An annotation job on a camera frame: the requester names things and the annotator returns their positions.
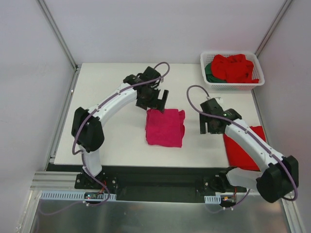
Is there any red crumpled t shirt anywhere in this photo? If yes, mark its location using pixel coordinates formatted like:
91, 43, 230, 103
211, 54, 259, 83

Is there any aluminium frame rail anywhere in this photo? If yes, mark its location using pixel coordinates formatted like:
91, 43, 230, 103
30, 171, 294, 203

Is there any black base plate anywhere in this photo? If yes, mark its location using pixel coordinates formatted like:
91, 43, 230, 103
47, 164, 246, 203

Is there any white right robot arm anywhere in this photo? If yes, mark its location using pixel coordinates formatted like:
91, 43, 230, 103
200, 98, 299, 203

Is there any pink t shirt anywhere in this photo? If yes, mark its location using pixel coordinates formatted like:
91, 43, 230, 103
145, 109, 185, 148

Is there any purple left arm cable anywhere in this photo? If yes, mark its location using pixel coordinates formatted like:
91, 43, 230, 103
38, 62, 171, 215

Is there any green t shirt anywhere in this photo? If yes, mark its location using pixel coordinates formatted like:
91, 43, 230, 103
205, 63, 226, 83

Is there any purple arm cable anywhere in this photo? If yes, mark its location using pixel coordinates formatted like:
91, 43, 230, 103
38, 62, 171, 215
187, 85, 299, 208

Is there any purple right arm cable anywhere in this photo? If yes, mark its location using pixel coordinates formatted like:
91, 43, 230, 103
187, 85, 299, 208

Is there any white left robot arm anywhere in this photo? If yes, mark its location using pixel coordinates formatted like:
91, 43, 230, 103
71, 67, 169, 189

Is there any red t shirt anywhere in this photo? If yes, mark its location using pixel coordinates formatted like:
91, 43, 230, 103
211, 54, 259, 83
223, 133, 260, 171

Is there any white plastic laundry basket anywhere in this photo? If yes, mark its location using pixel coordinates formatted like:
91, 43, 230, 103
200, 51, 265, 91

